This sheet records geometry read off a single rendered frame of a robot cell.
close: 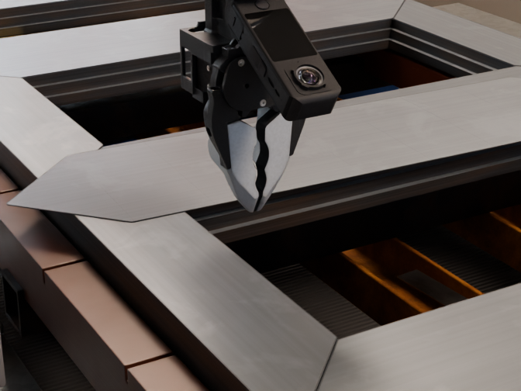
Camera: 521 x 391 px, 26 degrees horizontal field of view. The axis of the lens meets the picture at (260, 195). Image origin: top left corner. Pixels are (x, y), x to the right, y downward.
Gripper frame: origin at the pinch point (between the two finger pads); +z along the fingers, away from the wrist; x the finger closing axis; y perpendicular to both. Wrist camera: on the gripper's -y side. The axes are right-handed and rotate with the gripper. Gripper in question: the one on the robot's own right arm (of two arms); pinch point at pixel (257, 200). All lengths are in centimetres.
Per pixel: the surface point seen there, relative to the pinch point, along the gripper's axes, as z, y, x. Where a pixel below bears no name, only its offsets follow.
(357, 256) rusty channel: 21.0, 20.8, -25.4
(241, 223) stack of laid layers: 6.3, 8.3, -3.0
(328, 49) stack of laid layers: 6, 52, -41
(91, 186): 3.5, 17.4, 8.3
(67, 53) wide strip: 4, 60, -5
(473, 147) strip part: 3.6, 7.6, -30.1
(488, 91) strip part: 3.6, 20.9, -43.4
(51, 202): 3.5, 15.8, 13.0
